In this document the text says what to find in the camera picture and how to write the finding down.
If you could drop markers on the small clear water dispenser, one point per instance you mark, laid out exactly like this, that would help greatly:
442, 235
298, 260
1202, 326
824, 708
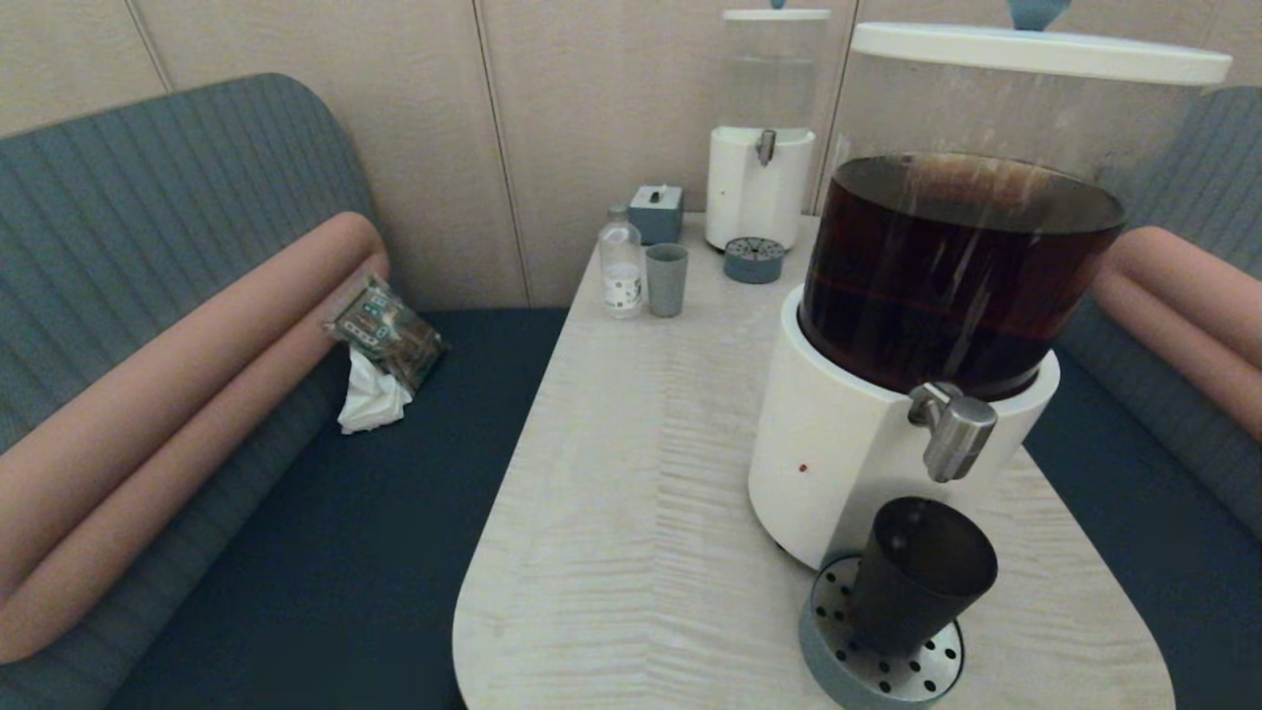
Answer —
754, 197

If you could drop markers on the small white dispenser lid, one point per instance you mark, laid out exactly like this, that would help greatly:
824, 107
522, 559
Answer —
779, 15

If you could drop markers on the large silver dispenser tap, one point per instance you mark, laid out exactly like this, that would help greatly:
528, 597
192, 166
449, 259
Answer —
956, 436

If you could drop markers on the small silver dispenser tap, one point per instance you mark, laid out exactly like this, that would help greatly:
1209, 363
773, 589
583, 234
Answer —
765, 148

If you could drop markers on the large grey perforated drip tray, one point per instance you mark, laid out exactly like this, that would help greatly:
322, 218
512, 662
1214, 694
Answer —
833, 666

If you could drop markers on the green snack packet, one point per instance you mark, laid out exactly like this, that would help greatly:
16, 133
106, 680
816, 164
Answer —
389, 330

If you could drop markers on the large white dispenser lid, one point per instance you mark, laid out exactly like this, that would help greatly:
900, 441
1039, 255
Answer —
1035, 54

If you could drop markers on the small grey perforated drip tray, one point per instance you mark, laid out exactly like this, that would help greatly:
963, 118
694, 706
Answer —
754, 261

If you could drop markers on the large dark tea dispenser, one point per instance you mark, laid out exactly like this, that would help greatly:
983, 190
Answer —
838, 454

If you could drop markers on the clear plastic bottle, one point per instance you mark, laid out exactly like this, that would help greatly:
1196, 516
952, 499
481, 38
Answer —
621, 271

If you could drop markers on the black plastic cup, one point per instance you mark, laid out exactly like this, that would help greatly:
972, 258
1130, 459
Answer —
917, 587

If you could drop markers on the pink cylindrical bolster cushion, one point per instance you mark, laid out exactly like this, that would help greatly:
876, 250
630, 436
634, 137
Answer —
148, 513
197, 345
1203, 271
1183, 335

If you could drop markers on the grey plastic cup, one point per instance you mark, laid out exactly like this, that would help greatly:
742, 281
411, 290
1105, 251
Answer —
666, 281

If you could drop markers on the crumpled white tissue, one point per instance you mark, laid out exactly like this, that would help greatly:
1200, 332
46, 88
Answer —
373, 399

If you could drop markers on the grey-blue tissue box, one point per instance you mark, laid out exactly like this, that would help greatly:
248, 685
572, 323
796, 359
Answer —
656, 217

